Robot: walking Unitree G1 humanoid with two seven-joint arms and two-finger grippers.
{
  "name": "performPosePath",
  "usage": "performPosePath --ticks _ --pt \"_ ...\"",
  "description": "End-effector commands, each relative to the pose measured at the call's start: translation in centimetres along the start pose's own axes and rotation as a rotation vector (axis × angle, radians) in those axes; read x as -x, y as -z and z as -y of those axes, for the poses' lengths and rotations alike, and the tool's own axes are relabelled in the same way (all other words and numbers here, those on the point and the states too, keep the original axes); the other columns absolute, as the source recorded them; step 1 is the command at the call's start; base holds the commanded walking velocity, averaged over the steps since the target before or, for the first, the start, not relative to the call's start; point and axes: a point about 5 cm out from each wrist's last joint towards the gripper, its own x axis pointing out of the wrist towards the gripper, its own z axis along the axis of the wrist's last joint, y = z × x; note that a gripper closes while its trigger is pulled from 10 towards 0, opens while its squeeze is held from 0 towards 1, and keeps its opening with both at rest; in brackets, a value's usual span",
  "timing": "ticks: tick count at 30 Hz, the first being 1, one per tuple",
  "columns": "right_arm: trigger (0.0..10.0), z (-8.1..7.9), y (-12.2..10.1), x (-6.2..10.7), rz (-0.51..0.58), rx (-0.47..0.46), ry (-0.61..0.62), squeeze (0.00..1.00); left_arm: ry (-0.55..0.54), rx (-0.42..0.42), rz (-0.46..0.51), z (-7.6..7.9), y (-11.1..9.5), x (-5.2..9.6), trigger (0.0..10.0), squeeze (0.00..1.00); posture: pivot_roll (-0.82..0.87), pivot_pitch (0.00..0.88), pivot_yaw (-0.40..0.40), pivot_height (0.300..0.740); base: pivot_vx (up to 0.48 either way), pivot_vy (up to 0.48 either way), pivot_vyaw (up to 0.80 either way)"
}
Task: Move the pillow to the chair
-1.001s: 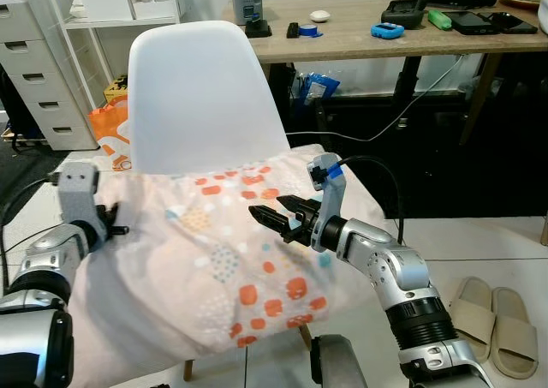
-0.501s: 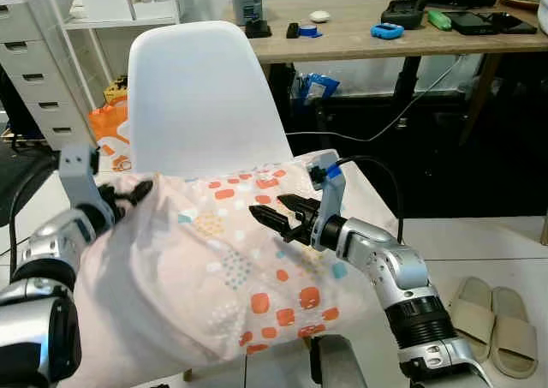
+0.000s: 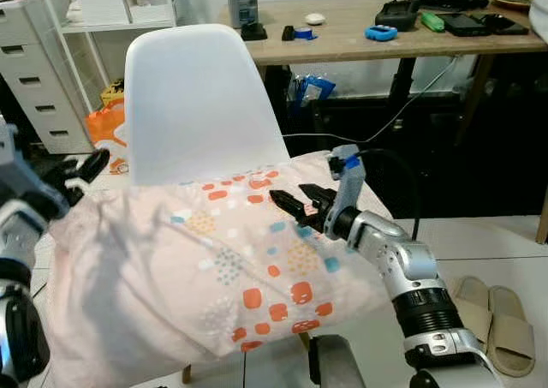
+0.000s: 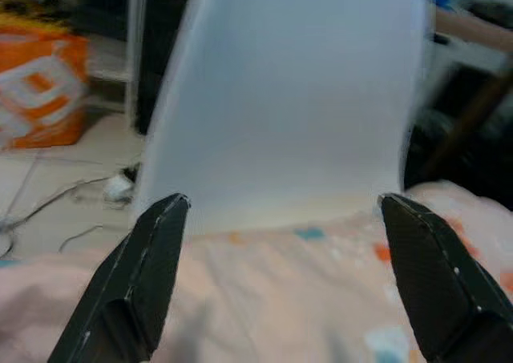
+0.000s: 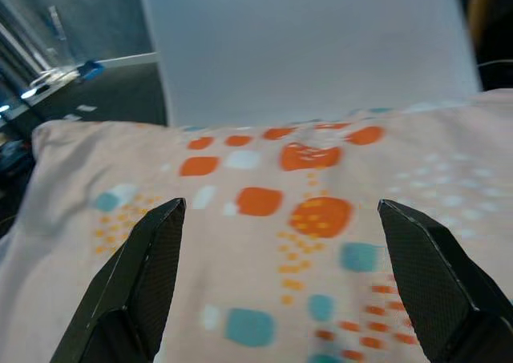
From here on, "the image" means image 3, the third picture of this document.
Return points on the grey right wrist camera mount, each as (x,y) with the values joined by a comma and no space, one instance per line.
(347,191)

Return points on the orange shopping bag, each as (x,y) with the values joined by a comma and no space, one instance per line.
(107,135)

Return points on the white plastic chair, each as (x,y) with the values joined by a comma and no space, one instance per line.
(201,105)

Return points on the black blue tape dispenser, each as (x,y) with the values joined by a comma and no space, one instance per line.
(298,33)

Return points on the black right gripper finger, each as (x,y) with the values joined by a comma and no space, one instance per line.
(291,205)
(317,193)

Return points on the white round object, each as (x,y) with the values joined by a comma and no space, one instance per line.
(315,18)

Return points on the white metal shelf rack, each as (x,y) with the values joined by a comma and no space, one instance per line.
(120,28)

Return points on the black charger dock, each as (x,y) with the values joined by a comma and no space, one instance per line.
(396,14)

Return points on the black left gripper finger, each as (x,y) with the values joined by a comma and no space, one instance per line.
(94,164)
(68,167)

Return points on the white shelf organiser box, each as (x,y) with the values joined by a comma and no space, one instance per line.
(103,7)

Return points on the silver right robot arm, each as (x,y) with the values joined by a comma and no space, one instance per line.
(411,272)

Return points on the pink patterned pillow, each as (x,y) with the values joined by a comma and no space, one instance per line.
(214,259)

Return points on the blue snack packet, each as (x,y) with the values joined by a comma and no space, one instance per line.
(312,92)

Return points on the beige slipper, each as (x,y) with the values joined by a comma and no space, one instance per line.
(471,307)
(511,337)

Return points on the small blue case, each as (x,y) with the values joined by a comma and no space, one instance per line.
(381,33)

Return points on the grey upright device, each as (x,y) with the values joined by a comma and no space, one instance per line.
(242,1)

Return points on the wooden desk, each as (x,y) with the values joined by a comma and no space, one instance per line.
(342,50)

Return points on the yellow black box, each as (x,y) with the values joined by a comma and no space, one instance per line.
(112,92)

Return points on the black phone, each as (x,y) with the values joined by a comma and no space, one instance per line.
(505,24)
(464,25)

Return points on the small black stand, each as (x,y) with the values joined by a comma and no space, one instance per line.
(253,32)

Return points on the white drawer unit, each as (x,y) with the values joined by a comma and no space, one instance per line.
(43,80)

